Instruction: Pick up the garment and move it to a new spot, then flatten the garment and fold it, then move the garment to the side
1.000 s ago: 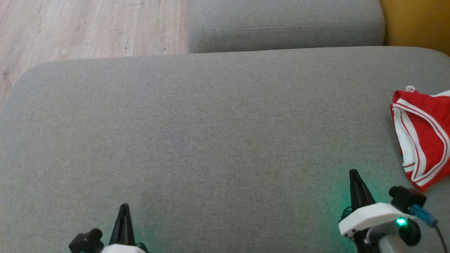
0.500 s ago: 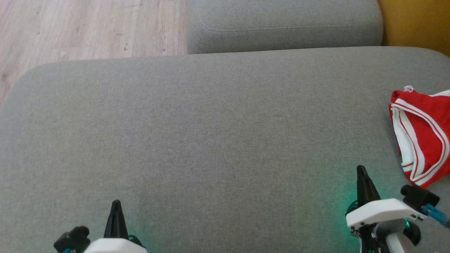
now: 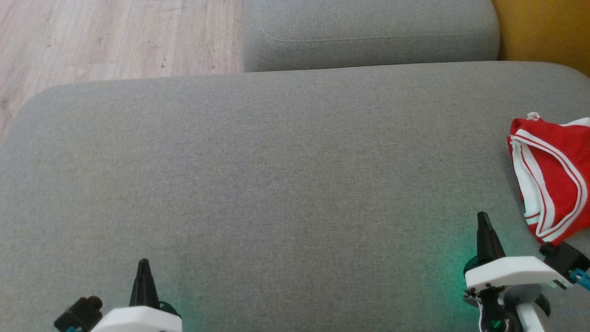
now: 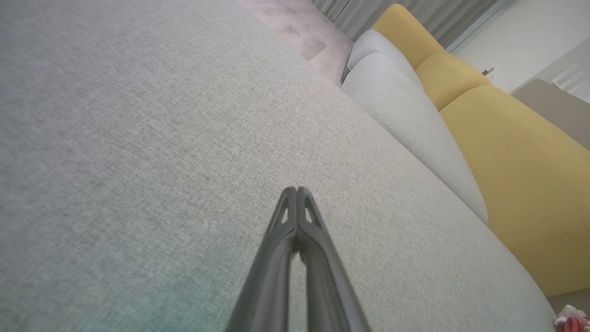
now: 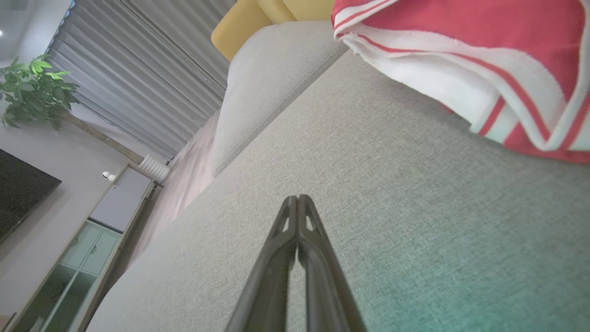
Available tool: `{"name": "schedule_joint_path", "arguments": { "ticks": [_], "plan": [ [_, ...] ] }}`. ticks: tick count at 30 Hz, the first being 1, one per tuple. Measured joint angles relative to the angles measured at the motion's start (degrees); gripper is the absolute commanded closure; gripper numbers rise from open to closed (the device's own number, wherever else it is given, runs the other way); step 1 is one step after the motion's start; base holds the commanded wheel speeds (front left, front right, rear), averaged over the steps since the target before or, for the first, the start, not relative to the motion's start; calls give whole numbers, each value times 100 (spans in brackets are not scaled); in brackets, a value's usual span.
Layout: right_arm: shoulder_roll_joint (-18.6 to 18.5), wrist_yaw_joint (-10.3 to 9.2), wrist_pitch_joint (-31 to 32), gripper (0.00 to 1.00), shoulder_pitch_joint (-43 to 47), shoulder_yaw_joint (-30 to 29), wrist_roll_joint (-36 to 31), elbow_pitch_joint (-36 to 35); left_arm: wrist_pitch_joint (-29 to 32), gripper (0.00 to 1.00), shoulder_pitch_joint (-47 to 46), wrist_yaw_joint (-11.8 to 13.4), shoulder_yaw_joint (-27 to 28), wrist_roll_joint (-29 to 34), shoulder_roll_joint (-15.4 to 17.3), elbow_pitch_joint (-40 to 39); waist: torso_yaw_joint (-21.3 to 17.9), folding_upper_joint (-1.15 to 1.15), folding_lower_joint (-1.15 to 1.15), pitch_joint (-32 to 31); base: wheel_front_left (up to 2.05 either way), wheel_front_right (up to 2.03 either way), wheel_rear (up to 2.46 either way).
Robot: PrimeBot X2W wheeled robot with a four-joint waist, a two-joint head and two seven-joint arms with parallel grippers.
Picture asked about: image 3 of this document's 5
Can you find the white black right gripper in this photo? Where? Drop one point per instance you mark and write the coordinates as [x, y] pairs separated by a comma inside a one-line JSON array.
[[511, 272]]

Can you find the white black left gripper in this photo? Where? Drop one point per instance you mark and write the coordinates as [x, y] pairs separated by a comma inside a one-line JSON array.
[[138, 320]]

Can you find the red shirt white sleeves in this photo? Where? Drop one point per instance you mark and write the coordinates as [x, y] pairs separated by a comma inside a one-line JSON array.
[[562, 157]]

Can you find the large grey sofa cushion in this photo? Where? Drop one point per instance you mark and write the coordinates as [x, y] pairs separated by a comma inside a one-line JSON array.
[[276, 184]]

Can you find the yellow cushion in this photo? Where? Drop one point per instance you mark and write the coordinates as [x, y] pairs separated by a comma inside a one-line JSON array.
[[544, 32]]

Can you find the small grey sofa cushion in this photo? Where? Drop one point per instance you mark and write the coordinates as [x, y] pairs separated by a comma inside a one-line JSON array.
[[368, 32]]

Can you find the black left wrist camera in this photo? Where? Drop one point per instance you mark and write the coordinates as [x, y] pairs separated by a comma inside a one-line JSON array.
[[78, 313]]

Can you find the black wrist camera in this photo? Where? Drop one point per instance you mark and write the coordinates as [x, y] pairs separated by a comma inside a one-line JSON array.
[[562, 260], [78, 313]]

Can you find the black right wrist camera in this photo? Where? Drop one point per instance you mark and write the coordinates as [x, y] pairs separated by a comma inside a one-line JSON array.
[[562, 260]]

